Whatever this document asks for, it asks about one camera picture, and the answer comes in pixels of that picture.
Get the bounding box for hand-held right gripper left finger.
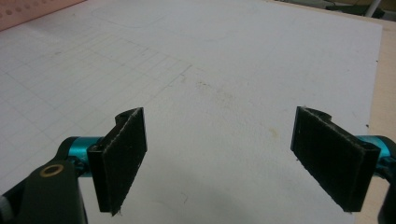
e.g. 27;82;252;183
58;106;148;217

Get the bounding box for white grid mat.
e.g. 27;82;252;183
0;0;383;224

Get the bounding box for pink plastic basket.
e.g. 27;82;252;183
0;0;87;32

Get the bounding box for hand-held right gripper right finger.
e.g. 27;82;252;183
290;105;391;213

